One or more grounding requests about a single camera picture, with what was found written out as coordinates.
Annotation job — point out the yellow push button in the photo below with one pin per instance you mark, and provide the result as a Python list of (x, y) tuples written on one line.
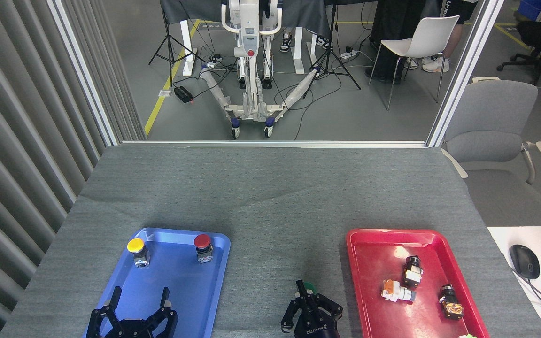
[(135, 244)]

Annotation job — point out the blue plastic tray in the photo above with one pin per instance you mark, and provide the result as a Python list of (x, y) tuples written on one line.
[(190, 286)]

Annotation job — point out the white stand on wheels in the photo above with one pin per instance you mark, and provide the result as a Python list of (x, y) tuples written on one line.
[(249, 28)]

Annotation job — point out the white plastic chair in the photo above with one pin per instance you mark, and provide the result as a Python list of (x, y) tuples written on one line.
[(432, 35)]

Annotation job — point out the grey slatted panel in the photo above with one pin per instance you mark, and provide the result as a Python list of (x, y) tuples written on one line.
[(17, 141)]

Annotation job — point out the person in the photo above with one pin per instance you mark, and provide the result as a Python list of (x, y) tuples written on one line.
[(458, 9), (392, 28)]

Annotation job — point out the black tripod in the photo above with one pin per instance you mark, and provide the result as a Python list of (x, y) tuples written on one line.
[(171, 47), (330, 51)]

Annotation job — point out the grey felt table cover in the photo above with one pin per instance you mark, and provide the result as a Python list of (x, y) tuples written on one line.
[(275, 202)]

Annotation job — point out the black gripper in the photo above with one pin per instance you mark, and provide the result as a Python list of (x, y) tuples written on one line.
[(315, 326), (132, 328)]

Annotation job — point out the black power box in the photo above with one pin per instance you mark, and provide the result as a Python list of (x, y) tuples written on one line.
[(182, 94)]

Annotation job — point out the white power strip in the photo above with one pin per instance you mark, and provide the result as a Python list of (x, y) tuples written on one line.
[(349, 53), (214, 60)]

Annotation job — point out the silver frame post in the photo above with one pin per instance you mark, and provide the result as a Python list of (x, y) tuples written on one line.
[(465, 70), (82, 70)]

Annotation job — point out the white and orange switch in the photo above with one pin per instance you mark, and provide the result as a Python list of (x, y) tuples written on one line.
[(397, 291)]

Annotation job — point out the red plastic tray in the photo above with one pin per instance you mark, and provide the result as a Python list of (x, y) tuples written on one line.
[(374, 267)]

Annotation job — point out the silver frame rail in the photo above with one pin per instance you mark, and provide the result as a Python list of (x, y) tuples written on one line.
[(275, 143)]

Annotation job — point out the grey office chair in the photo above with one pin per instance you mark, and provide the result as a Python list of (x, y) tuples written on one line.
[(491, 117)]

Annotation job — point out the black knob switch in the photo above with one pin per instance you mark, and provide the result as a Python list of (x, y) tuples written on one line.
[(412, 272)]

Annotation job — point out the green push button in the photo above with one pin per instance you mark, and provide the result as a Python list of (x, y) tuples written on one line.
[(311, 286)]

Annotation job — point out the black computer mouse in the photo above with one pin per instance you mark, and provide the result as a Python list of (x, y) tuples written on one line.
[(524, 260)]

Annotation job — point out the black and orange switch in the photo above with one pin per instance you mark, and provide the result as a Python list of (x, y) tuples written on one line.
[(451, 303)]

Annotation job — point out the person's shoe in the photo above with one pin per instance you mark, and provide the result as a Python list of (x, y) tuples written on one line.
[(323, 42), (285, 43)]

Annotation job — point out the red push button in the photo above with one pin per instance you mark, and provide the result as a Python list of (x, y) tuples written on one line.
[(202, 241)]

